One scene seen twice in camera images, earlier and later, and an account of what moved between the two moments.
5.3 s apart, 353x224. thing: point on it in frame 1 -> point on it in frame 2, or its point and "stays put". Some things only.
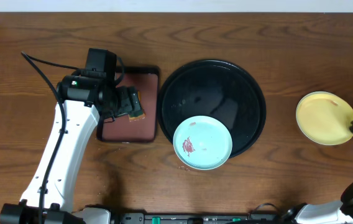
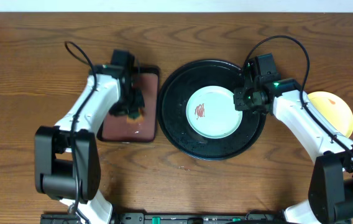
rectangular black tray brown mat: (120, 128) stays put
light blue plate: (202, 142) -> (210, 112)
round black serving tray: (217, 89) stays put
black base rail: (202, 218) stays put
